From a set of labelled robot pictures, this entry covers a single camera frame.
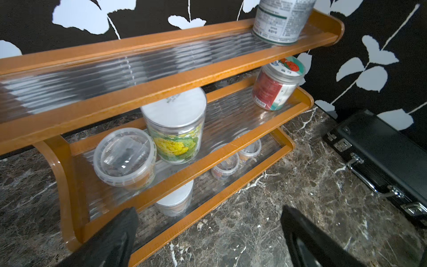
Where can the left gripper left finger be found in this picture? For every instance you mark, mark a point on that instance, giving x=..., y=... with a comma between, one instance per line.
x=111, y=246

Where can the clear tub orange label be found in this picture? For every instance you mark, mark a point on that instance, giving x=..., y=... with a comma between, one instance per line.
x=126, y=158

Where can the clear tub red label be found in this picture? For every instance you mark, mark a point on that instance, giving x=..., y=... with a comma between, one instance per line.
x=226, y=168

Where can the strawberry lid red jar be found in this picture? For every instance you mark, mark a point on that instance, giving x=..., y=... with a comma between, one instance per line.
x=276, y=82

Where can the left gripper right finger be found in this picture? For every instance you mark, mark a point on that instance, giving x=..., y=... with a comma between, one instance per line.
x=309, y=246

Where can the white-lid green label jar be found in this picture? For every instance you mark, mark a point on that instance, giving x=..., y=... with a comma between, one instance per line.
x=176, y=125

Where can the white-lid grey text can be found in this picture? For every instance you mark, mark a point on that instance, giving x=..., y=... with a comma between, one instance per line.
x=176, y=203

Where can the black hard case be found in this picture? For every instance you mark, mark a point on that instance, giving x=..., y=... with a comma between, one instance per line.
x=386, y=161

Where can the orange three-tier wooden shelf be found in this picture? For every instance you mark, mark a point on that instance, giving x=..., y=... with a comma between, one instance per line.
x=64, y=102

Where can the clear tub dark label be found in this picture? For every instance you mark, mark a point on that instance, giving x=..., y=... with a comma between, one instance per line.
x=251, y=151

